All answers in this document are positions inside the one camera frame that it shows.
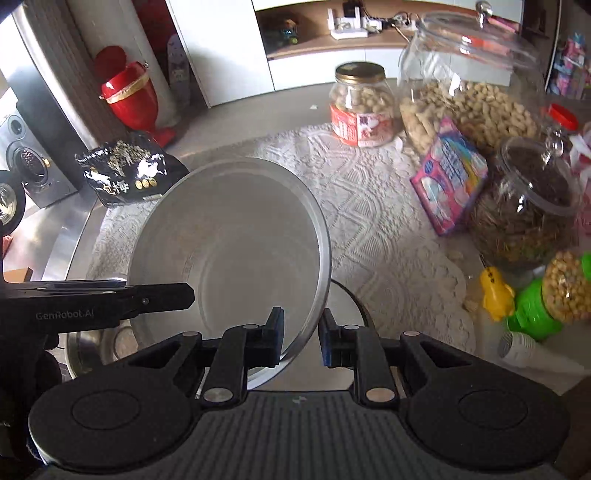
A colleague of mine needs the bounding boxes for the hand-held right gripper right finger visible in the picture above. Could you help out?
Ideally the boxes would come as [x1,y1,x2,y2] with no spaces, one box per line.
[318,308,472,408]

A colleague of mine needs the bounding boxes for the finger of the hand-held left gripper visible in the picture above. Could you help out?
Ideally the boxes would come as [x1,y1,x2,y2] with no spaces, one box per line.
[0,280,195,324]

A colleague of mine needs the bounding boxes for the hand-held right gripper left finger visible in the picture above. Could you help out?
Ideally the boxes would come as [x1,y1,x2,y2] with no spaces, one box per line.
[130,307,286,408]

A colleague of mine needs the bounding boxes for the stainless steel bowl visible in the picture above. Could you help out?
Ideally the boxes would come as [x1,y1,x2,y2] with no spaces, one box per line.
[66,279,371,384]

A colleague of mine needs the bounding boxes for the white plastic bowl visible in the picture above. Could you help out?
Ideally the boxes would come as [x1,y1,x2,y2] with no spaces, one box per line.
[126,158,332,393]

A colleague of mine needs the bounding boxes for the wooden table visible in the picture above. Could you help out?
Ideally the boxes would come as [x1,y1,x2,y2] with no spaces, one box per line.
[2,235,35,282]

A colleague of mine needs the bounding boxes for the black round appliance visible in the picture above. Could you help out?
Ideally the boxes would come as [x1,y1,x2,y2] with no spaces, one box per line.
[0,170,26,236]

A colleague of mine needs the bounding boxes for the white lace tablecloth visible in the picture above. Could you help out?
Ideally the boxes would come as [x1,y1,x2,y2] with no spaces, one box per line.
[85,124,476,398]

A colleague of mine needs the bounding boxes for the black snack bag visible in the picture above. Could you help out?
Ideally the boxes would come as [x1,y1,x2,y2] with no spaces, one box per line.
[75,130,191,208]

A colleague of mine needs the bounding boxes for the grey speaker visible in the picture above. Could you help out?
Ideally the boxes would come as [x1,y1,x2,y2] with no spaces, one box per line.
[0,111,79,208]

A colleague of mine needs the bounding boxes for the yellow duck toy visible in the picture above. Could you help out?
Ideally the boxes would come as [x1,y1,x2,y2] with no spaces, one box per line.
[478,267,515,322]

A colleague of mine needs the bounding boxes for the pink candy packet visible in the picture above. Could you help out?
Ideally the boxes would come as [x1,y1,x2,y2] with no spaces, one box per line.
[410,116,489,237]

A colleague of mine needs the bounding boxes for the red trash bin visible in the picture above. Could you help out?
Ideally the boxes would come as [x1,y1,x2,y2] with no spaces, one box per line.
[95,45,176,148]

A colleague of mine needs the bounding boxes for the white toy microphone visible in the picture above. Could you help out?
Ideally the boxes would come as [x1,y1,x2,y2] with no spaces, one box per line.
[498,331,587,376]

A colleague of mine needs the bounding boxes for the green gumball dispenser toy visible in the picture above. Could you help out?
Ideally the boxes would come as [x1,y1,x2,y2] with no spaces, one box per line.
[508,251,591,342]

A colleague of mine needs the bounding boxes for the grey printed board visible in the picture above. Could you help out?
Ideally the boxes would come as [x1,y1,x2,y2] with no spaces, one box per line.
[166,33,191,104]

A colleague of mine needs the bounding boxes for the glass jar of sunflower seeds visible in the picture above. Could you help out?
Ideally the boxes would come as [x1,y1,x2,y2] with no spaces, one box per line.
[466,124,583,273]

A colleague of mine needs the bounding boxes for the gold-lid plastic snack jar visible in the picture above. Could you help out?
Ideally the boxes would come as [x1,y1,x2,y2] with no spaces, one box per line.
[329,61,399,148]

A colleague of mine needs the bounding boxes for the white tv cabinet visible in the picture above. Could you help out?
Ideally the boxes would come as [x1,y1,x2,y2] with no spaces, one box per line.
[166,0,555,109]

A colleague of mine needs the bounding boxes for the large glass snack jar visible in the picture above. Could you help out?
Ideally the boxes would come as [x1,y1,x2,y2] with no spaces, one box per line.
[398,1,543,160]

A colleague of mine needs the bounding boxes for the green toy tractor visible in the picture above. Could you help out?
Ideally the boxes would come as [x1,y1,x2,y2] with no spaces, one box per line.
[263,19,298,47]

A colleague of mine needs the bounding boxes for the white router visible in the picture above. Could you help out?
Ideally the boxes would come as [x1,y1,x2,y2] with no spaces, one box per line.
[328,2,384,40]

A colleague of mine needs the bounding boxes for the pink plastic bag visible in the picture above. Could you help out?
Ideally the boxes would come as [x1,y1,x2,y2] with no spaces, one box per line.
[566,134,591,241]

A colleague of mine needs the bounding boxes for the red-lid jar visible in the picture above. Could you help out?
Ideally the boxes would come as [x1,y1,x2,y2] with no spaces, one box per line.
[547,104,579,133]

